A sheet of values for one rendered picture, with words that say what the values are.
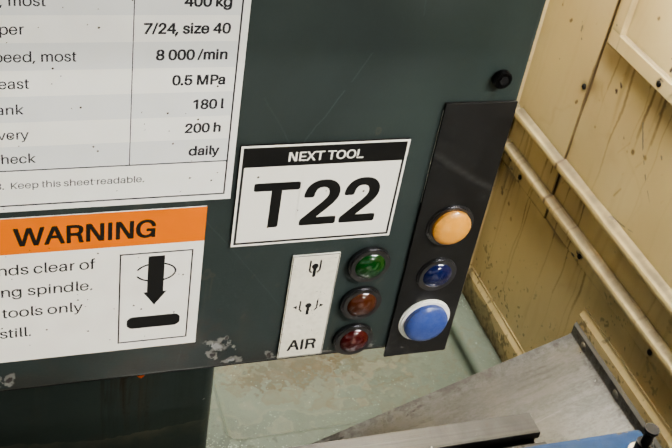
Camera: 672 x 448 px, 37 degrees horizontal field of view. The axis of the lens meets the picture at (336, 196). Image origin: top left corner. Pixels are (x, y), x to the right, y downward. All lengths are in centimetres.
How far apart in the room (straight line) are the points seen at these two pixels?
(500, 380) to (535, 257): 28
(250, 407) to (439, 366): 42
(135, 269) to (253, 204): 8
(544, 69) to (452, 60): 136
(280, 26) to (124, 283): 18
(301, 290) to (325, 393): 139
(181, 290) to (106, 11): 19
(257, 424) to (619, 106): 87
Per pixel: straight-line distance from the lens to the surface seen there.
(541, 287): 196
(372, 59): 53
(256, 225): 57
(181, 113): 51
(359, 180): 57
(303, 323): 63
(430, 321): 66
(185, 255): 57
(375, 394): 201
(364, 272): 61
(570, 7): 183
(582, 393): 179
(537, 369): 183
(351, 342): 65
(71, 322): 60
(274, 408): 195
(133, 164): 53
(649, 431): 105
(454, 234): 61
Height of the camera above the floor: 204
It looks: 36 degrees down
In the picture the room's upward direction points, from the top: 10 degrees clockwise
